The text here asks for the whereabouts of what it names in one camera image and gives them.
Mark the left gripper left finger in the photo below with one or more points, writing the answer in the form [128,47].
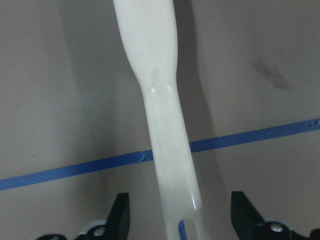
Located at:
[118,222]

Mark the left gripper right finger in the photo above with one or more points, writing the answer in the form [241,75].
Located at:
[246,220]

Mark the beige hand brush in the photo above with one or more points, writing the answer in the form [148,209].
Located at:
[149,36]

